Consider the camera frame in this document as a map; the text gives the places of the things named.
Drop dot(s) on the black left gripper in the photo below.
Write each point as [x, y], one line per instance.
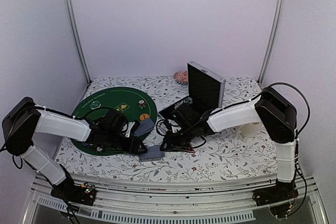
[133, 148]

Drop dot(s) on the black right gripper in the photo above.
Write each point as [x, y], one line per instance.
[172, 144]

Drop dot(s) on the blue playing card deck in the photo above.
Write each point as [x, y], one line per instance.
[153, 154]

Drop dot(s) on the single playing card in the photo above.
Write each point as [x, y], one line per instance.
[146, 126]

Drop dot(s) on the orange big blind button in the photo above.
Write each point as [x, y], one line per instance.
[144, 116]

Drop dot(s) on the green and red chip stack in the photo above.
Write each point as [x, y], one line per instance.
[99, 149]

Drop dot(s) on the small green chip stack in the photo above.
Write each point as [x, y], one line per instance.
[142, 104]

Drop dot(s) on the clear dealer button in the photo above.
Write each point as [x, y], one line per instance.
[95, 105]

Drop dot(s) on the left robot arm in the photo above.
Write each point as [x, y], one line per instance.
[27, 119]

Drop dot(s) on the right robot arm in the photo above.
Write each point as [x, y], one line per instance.
[185, 122]

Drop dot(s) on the black red triangle token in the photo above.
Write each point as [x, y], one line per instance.
[189, 150]

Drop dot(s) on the green round poker mat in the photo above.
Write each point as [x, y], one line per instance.
[119, 106]

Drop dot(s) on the aluminium poker chip case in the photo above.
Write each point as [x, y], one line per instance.
[205, 87]

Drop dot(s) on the patterned ceramic bowl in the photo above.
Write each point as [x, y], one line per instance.
[181, 77]

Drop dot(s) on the white ribbed mug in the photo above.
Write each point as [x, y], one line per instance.
[248, 130]

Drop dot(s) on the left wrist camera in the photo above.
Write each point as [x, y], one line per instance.
[131, 128]

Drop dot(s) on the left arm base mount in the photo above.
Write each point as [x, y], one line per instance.
[68, 191]

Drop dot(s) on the aluminium front rail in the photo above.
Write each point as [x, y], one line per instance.
[231, 201]

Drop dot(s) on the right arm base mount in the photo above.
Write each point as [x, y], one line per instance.
[275, 194]

